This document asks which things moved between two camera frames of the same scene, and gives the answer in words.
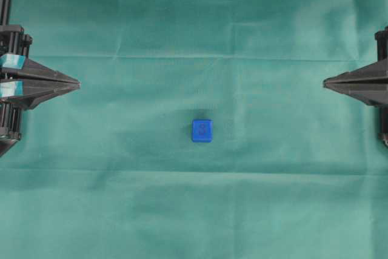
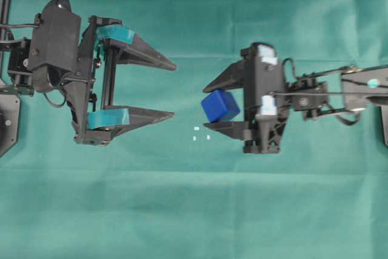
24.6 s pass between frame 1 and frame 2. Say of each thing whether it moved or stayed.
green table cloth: stayed
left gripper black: moved
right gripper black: moved
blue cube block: moved
